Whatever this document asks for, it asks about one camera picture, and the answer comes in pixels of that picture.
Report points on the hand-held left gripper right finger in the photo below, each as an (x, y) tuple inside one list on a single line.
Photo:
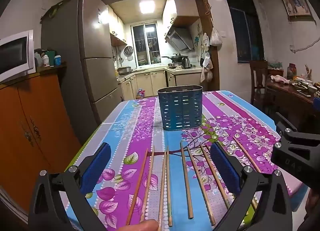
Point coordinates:
[(225, 168)]

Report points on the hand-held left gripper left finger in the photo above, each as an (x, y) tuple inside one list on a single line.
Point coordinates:
[(96, 168)]

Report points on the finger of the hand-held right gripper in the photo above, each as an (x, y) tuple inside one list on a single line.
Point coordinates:
[(287, 127)]

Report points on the row of wooden chopsticks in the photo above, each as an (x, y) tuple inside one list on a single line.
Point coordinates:
[(186, 183)]

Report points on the blue perforated utensil basket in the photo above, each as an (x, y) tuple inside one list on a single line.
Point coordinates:
[(180, 108)]

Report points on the person's left hand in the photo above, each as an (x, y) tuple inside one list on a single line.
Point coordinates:
[(140, 226)]

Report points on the dark wooden dining table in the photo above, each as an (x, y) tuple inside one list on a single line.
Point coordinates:
[(287, 100)]

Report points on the dish of green vegetables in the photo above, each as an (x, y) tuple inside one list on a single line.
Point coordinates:
[(300, 86)]

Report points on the white bowl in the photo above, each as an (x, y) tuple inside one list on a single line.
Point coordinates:
[(312, 89)]

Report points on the pink cloth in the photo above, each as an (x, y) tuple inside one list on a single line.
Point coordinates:
[(279, 79)]

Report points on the glass jar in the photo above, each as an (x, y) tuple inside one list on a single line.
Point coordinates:
[(291, 72)]

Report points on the chopstick holder on dining table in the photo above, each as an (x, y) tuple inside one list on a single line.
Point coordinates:
[(308, 73)]

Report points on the wooden chair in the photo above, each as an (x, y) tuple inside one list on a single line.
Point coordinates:
[(258, 75)]

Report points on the floral purple blue tablecloth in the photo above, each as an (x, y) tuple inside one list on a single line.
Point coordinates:
[(140, 125)]

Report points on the orange wooden cabinet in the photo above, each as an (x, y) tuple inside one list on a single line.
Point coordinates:
[(37, 120)]

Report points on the bottles on floor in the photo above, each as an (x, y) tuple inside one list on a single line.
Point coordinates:
[(140, 94)]

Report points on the hanging cloths and bags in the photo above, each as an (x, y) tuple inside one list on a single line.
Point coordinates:
[(206, 65)]

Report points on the dark room window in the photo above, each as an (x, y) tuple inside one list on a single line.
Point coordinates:
[(246, 28)]

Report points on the grey steel refrigerator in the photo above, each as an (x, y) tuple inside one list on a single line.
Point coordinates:
[(75, 58)]

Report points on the steel kettle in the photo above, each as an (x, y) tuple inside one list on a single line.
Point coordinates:
[(186, 62)]

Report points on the gas stove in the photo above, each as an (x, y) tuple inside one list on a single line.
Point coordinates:
[(175, 65)]

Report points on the white hanging plastic bag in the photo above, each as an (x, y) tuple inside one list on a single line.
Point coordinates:
[(215, 38)]

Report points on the blue capped jar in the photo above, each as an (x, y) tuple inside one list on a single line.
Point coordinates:
[(57, 60)]

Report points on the white bottle red label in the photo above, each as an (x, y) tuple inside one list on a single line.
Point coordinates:
[(46, 61)]

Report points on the green plastic cup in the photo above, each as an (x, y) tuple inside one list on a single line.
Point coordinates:
[(50, 57)]

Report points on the black wok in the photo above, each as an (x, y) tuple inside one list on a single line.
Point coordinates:
[(176, 57)]

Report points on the round hanging strainer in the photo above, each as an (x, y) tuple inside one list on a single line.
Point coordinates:
[(129, 50)]

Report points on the framed elephant picture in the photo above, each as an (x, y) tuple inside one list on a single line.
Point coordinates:
[(296, 4)]

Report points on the barred kitchen window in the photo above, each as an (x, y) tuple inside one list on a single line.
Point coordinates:
[(146, 43)]

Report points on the steel range hood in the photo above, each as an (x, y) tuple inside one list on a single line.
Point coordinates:
[(178, 39)]

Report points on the white microwave oven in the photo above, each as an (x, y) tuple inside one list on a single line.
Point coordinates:
[(15, 55)]

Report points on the cream cabinet above hood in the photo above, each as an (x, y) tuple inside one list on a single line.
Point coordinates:
[(182, 10)]

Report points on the green object on refrigerator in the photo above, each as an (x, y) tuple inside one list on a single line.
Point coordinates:
[(55, 10)]

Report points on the square ceiling light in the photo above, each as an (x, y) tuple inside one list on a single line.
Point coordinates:
[(147, 6)]

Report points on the cream wall cabinet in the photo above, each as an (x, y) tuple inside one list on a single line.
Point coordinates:
[(117, 30)]

